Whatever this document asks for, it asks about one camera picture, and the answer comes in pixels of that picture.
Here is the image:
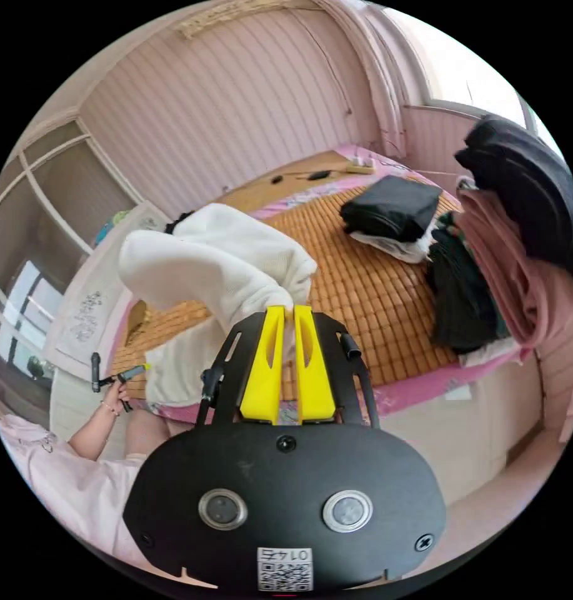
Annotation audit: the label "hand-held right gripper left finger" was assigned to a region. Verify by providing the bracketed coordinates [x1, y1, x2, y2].
[239, 305, 287, 423]

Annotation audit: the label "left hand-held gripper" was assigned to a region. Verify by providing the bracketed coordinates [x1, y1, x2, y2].
[100, 362, 152, 414]

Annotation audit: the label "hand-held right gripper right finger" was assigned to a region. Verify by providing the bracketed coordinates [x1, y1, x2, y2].
[293, 305, 337, 423]

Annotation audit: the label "white long pants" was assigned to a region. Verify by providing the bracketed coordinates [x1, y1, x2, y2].
[119, 202, 319, 407]

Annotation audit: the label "person's left forearm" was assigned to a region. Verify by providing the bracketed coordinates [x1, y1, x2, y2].
[67, 404, 120, 463]

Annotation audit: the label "person's left hand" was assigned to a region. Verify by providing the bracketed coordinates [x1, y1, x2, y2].
[100, 381, 131, 417]

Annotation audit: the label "white printed board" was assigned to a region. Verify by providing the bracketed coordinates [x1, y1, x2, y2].
[42, 200, 171, 372]

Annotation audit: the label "bed with woven mat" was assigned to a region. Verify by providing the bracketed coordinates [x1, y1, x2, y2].
[109, 144, 542, 425]

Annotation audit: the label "window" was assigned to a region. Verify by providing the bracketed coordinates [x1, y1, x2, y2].
[426, 44, 552, 134]
[0, 259, 65, 366]

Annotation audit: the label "person's body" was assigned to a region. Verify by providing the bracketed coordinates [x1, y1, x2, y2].
[0, 410, 199, 569]

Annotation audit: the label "stack of folded clothes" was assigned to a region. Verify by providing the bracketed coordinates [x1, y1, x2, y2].
[340, 175, 444, 264]

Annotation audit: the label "cupboard with glass doors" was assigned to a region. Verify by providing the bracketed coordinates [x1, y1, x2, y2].
[0, 117, 142, 287]

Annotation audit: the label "pile of clothes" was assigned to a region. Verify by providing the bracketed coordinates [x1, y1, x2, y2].
[426, 114, 573, 369]

